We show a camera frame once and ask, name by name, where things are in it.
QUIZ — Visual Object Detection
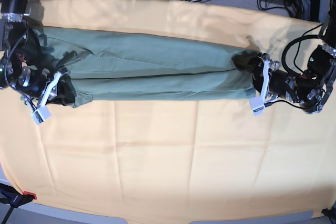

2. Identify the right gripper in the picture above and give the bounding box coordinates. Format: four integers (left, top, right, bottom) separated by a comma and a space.
19, 68, 75, 106

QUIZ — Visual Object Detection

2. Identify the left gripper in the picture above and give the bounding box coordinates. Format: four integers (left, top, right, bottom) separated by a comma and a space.
232, 54, 297, 103

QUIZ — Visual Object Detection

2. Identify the green T-shirt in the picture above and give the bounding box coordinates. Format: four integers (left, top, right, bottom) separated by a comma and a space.
34, 27, 259, 108

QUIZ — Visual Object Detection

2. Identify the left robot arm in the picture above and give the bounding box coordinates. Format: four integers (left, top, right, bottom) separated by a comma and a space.
232, 0, 335, 115

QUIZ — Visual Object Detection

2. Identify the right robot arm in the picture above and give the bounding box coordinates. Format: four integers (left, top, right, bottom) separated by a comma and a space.
1, 0, 75, 108

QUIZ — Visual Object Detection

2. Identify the black red clamp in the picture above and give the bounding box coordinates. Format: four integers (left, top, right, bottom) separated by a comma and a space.
1, 184, 37, 224

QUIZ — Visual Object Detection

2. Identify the orange table cloth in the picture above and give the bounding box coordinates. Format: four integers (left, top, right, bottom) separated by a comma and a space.
1, 0, 335, 223

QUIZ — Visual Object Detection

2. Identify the black corner clamp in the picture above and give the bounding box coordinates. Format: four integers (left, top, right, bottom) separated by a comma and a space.
321, 204, 336, 223

